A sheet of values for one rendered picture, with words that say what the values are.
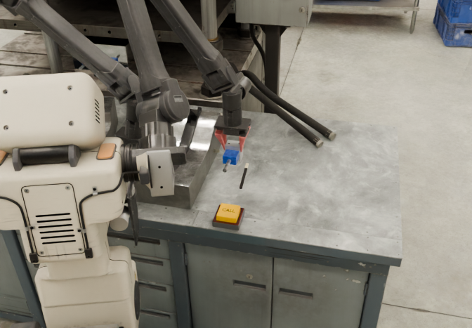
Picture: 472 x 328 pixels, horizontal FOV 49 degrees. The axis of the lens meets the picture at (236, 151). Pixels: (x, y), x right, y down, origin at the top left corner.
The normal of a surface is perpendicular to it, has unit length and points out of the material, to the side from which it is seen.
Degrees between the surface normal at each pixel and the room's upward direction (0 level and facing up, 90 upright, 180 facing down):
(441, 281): 0
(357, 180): 0
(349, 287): 90
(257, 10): 90
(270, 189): 0
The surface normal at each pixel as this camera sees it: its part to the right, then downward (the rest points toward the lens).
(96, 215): 0.10, 0.44
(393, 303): -0.01, -0.83
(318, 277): -0.23, 0.55
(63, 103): 0.07, -0.15
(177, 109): 0.82, -0.25
